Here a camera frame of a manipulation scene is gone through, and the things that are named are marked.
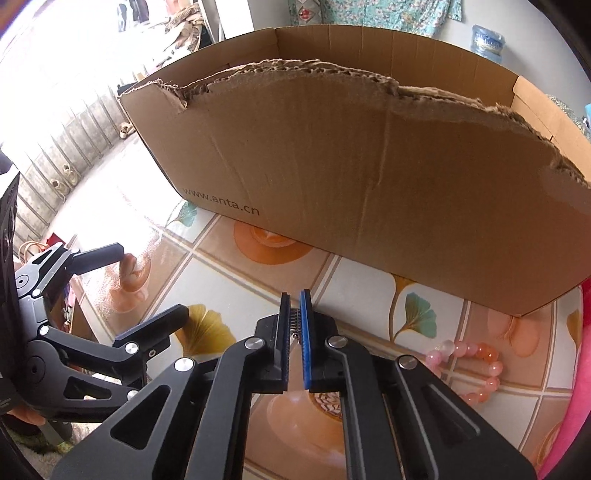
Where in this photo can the beige shoes pair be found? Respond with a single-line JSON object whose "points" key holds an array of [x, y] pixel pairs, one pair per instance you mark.
{"points": [[62, 180], [127, 130]]}

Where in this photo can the red diamond pattern pillow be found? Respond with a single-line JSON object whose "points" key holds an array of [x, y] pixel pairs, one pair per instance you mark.
{"points": [[304, 14]]}

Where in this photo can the green lace-trimmed pillow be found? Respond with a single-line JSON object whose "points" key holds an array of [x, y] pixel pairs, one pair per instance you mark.
{"points": [[565, 110]]}

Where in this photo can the teal floral hanging cloth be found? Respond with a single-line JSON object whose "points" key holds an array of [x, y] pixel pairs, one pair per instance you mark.
{"points": [[392, 14]]}

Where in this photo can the person's left hand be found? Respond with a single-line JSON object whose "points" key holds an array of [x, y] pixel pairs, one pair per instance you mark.
{"points": [[27, 417]]}

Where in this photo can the brown patterned cloth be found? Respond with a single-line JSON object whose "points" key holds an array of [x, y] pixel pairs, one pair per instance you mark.
{"points": [[184, 30]]}

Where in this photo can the tile pattern tablecloth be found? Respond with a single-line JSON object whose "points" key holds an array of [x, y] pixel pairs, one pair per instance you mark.
{"points": [[258, 286]]}

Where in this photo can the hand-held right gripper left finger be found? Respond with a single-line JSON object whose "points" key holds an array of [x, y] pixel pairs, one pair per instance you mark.
{"points": [[285, 350]]}

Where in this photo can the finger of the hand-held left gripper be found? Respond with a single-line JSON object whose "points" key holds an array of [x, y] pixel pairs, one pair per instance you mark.
{"points": [[99, 256], [152, 327]]}

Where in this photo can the metal balcony railing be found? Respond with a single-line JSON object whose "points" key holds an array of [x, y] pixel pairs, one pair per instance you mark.
{"points": [[69, 152]]}

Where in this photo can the brown cardboard box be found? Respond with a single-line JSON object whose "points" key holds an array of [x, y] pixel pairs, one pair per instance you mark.
{"points": [[369, 184]]}

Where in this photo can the pink printed blanket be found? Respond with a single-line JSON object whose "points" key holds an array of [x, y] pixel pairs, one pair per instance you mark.
{"points": [[577, 415]]}

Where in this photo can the dark hanging jacket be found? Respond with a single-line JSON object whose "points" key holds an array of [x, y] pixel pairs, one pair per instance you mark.
{"points": [[134, 14]]}

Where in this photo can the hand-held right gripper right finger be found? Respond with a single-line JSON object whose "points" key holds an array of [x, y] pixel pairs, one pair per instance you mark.
{"points": [[305, 350]]}

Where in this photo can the gold abacus charm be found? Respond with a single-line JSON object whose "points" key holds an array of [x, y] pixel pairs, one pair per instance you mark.
{"points": [[296, 323]]}

